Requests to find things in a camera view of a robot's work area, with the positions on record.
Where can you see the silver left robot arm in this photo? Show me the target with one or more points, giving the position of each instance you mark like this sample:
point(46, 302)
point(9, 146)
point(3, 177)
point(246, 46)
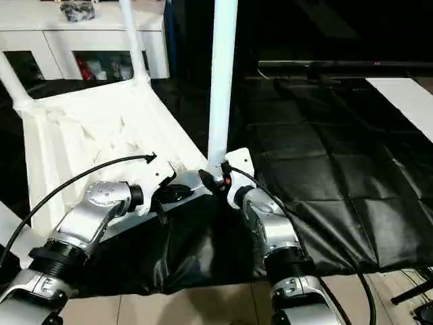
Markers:
point(84, 213)

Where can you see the dark glittery ornament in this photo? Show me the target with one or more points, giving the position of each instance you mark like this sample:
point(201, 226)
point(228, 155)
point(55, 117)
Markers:
point(78, 11)

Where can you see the black flat board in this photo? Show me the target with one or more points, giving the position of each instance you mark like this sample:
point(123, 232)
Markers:
point(338, 66)

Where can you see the white low furniture top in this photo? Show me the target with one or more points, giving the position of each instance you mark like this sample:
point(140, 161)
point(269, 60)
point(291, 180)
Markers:
point(406, 101)

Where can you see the white sideboard cabinet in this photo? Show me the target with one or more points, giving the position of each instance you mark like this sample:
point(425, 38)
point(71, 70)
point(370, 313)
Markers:
point(84, 37)

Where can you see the black metal floor bar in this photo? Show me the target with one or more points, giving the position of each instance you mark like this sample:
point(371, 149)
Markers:
point(411, 292)

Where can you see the white plastic table top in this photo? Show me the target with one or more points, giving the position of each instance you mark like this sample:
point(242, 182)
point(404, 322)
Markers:
point(84, 128)

